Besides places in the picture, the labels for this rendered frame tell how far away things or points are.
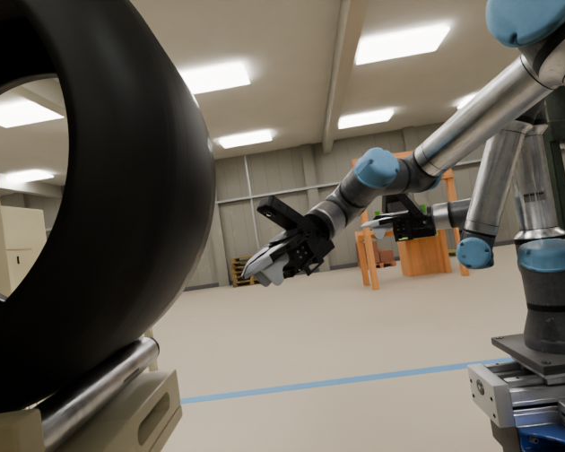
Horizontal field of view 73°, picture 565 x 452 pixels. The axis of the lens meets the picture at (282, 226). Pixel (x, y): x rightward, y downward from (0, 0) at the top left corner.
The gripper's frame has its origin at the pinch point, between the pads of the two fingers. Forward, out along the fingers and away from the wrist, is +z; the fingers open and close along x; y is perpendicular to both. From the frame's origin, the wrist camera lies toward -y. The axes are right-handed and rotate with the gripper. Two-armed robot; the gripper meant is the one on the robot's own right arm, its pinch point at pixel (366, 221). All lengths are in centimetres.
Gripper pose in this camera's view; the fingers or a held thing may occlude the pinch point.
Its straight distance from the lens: 124.0
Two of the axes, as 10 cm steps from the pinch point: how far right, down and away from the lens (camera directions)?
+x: 4.7, -1.8, 8.7
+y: 2.1, 9.7, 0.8
